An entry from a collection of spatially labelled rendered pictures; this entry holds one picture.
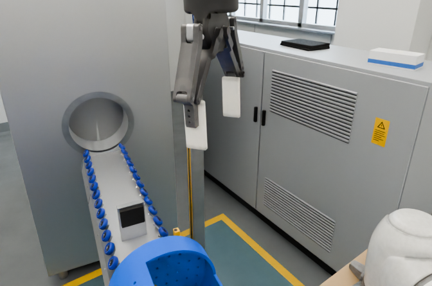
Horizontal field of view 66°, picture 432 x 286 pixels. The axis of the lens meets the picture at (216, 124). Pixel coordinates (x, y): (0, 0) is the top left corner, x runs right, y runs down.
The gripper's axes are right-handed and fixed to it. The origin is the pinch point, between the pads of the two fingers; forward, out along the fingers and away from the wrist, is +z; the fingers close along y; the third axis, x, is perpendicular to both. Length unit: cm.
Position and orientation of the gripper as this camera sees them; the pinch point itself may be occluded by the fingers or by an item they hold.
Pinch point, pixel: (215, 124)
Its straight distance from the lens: 51.5
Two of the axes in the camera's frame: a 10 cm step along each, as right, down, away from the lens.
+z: 0.4, 9.3, 3.6
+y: 4.0, -3.5, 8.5
